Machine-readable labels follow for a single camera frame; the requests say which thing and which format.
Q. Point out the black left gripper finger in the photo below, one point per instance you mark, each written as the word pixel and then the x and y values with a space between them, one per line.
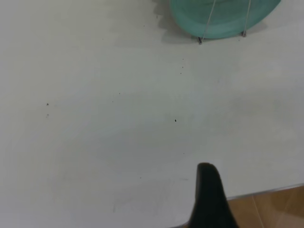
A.
pixel 209 202

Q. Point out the green plastic plate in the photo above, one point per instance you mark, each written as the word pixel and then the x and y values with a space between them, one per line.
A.
pixel 190 19

